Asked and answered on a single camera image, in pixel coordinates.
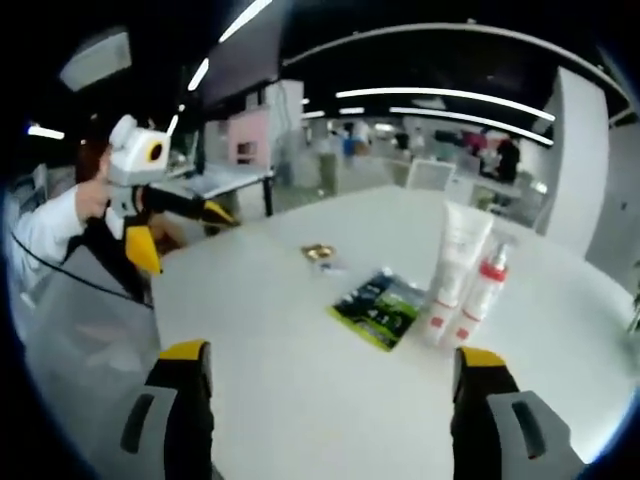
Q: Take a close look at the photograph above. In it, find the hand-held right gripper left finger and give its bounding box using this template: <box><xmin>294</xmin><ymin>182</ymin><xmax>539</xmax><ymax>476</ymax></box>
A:
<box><xmin>114</xmin><ymin>339</ymin><xmax>215</xmax><ymax>480</ymax></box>

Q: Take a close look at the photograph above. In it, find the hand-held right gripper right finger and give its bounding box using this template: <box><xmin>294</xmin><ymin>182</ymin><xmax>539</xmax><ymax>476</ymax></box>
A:
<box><xmin>451</xmin><ymin>345</ymin><xmax>585</xmax><ymax>480</ymax></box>

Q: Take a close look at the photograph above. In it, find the red-banded white skincare bottle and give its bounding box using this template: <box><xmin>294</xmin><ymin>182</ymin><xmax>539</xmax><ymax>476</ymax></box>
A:
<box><xmin>452</xmin><ymin>238</ymin><xmax>512</xmax><ymax>349</ymax></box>

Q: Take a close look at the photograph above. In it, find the green black skincare sachet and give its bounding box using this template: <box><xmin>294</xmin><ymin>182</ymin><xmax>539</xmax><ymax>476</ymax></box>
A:
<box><xmin>327</xmin><ymin>268</ymin><xmax>427</xmax><ymax>354</ymax></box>

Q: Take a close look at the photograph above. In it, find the gold foil skincare sachet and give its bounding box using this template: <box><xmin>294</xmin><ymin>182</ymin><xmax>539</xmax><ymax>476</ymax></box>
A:
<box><xmin>299</xmin><ymin>243</ymin><xmax>335</xmax><ymax>262</ymax></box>

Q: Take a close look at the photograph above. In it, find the white skincare tube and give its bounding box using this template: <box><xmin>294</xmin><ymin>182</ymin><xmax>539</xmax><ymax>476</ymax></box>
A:
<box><xmin>424</xmin><ymin>201</ymin><xmax>495</xmax><ymax>347</ymax></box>

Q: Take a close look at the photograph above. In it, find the person's left hand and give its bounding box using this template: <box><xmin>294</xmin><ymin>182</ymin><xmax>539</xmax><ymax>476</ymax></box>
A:
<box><xmin>77</xmin><ymin>180</ymin><xmax>114</xmax><ymax>224</ymax></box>

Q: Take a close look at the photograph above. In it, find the person's black clothing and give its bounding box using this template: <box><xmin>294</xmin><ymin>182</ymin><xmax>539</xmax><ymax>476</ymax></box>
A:
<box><xmin>67</xmin><ymin>217</ymin><xmax>151</xmax><ymax>304</ymax></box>

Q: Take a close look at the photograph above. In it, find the person's head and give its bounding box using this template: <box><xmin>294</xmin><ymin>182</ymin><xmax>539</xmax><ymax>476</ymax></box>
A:
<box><xmin>74</xmin><ymin>142</ymin><xmax>114</xmax><ymax>186</ymax></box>

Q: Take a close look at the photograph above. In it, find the white background desk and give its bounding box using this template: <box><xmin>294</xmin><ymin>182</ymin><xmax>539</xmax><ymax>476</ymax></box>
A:
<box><xmin>149</xmin><ymin>162</ymin><xmax>275</xmax><ymax>216</ymax></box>

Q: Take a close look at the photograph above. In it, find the small ceiling light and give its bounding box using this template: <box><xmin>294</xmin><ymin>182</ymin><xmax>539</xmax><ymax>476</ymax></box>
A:
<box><xmin>27</xmin><ymin>124</ymin><xmax>66</xmax><ymax>141</ymax></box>

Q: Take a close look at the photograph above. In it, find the pink panel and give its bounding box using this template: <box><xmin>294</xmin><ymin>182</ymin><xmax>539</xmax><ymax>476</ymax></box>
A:
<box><xmin>227</xmin><ymin>110</ymin><xmax>274</xmax><ymax>166</ymax></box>

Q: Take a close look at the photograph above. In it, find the short ceiling light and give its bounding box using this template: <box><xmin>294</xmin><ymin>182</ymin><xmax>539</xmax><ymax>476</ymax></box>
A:
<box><xmin>187</xmin><ymin>57</ymin><xmax>210</xmax><ymax>92</ymax></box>

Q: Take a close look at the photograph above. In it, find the ceiling air vent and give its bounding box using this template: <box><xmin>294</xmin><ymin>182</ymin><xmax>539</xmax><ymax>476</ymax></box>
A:
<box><xmin>59</xmin><ymin>32</ymin><xmax>132</xmax><ymax>93</ymax></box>

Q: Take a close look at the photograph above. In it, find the grey chair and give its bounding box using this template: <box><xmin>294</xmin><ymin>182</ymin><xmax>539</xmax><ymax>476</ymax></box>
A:
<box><xmin>9</xmin><ymin>249</ymin><xmax>161</xmax><ymax>401</ymax></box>

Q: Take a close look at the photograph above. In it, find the dark hanging screen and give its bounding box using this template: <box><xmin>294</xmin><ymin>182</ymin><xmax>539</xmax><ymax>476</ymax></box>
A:
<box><xmin>204</xmin><ymin>9</ymin><xmax>284</xmax><ymax>104</ymax></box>

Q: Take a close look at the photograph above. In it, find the long curved ceiling light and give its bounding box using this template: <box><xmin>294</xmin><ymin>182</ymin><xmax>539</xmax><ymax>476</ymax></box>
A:
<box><xmin>219</xmin><ymin>0</ymin><xmax>274</xmax><ymax>44</ymax></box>

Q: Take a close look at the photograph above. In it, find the ceiling light strip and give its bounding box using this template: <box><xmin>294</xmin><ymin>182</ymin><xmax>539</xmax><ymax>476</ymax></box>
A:
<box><xmin>389</xmin><ymin>106</ymin><xmax>555</xmax><ymax>146</ymax></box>
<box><xmin>335</xmin><ymin>87</ymin><xmax>556</xmax><ymax>122</ymax></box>

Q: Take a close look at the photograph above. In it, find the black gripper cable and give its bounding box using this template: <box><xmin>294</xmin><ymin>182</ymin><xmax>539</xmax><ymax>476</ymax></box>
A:
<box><xmin>10</xmin><ymin>232</ymin><xmax>154</xmax><ymax>309</ymax></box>

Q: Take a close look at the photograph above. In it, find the white ceiling rail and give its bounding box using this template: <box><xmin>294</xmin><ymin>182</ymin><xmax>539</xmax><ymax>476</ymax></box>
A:
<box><xmin>282</xmin><ymin>22</ymin><xmax>631</xmax><ymax>114</ymax></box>

